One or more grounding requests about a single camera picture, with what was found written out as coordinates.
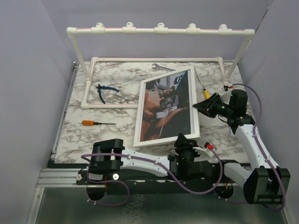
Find white picture frame with photo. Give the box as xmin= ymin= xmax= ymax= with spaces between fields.
xmin=133 ymin=66 xmax=200 ymax=147

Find aluminium extrusion rail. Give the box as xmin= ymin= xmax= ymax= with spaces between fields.
xmin=37 ymin=168 xmax=79 ymax=188

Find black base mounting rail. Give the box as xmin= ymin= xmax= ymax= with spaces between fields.
xmin=77 ymin=160 xmax=246 ymax=196

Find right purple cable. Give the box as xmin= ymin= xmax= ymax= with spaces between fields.
xmin=217 ymin=83 xmax=288 ymax=212

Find small silver wrench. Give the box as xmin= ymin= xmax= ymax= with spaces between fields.
xmin=228 ymin=127 xmax=232 ymax=138

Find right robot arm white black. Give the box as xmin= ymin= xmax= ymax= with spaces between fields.
xmin=193 ymin=89 xmax=290 ymax=207

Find blue handled pliers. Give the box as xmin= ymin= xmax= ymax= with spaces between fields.
xmin=95 ymin=84 xmax=119 ymax=104

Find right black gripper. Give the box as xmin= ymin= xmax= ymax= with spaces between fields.
xmin=193 ymin=92 xmax=234 ymax=118

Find white PVC pipe rack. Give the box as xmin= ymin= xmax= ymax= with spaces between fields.
xmin=66 ymin=22 xmax=256 ymax=109

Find yellow black handled screwdriver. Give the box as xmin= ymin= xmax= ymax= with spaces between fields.
xmin=201 ymin=84 xmax=210 ymax=100

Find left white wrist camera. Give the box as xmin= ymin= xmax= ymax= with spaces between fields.
xmin=193 ymin=142 xmax=216 ymax=158

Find silver open-end wrench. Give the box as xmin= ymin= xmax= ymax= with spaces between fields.
xmin=152 ymin=63 xmax=175 ymax=71

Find orange handled screwdriver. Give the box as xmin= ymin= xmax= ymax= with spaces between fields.
xmin=81 ymin=120 xmax=115 ymax=126

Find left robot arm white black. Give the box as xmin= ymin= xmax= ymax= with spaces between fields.
xmin=87 ymin=133 xmax=212 ymax=184

